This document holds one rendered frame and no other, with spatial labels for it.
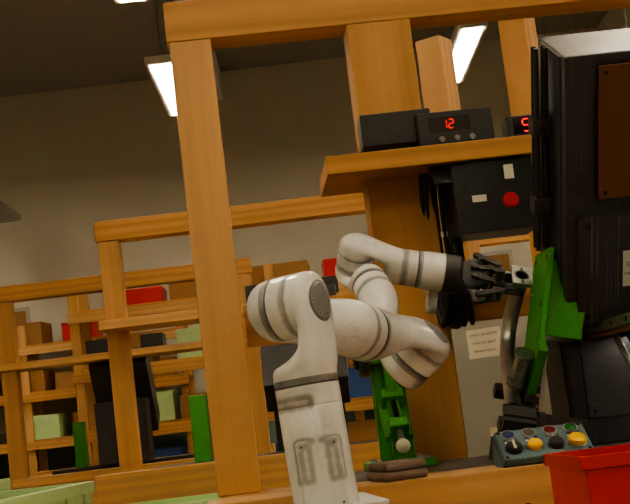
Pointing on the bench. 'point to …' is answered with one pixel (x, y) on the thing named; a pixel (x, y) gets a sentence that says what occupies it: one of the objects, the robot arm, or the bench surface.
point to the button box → (532, 449)
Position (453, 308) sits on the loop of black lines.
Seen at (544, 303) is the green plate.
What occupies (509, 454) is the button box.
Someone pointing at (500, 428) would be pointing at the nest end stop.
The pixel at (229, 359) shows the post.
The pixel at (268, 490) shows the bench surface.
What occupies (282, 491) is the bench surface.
